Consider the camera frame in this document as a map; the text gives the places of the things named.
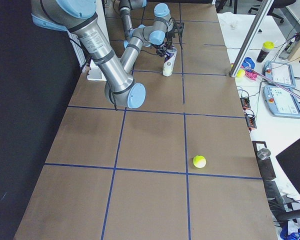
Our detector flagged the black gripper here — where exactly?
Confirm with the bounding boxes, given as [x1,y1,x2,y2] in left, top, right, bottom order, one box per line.
[155,42,175,56]

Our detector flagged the clear tennis ball can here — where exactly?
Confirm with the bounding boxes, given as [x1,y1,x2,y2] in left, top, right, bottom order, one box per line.
[162,47,178,77]

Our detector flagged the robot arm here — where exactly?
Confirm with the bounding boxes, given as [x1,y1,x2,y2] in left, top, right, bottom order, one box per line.
[31,0,174,109]
[118,0,147,42]

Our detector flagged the spare tennis ball on desk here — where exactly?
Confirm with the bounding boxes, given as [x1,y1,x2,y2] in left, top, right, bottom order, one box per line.
[236,69,246,78]

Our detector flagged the blue cloth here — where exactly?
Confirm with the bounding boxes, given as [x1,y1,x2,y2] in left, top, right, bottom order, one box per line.
[242,57,256,69]

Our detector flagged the pink cloth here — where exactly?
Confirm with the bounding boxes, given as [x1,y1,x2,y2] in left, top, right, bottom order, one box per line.
[244,69,258,81]

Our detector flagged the black orange connector block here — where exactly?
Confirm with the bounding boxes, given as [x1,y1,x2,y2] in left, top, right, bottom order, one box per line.
[240,96,251,110]
[244,113,257,131]

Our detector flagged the metal reacher grabber stick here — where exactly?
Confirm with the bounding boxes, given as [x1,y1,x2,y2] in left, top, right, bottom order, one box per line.
[241,64,300,105]

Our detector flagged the dark bottle yellow lid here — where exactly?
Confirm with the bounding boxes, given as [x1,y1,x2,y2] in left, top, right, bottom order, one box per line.
[256,41,275,63]

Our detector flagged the far blue teach pendant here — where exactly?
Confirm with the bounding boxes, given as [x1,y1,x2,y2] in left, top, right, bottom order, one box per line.
[263,60,296,88]

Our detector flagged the blue teach pendant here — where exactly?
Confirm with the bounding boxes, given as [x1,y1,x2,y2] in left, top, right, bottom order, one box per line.
[263,60,296,88]
[263,85,300,119]

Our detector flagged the near blue teach pendant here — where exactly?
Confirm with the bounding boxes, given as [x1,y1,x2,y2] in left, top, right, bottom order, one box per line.
[263,85,300,119]

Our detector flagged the small metal cup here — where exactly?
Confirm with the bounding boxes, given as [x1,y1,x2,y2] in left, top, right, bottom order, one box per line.
[256,147,271,160]

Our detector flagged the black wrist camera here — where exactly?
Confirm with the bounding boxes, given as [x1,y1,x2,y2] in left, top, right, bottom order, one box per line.
[168,21,185,38]

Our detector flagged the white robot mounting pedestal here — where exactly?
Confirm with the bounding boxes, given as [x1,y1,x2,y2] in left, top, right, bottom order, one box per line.
[87,59,107,82]

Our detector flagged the aluminium frame post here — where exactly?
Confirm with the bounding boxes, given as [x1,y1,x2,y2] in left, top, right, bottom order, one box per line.
[229,0,274,77]

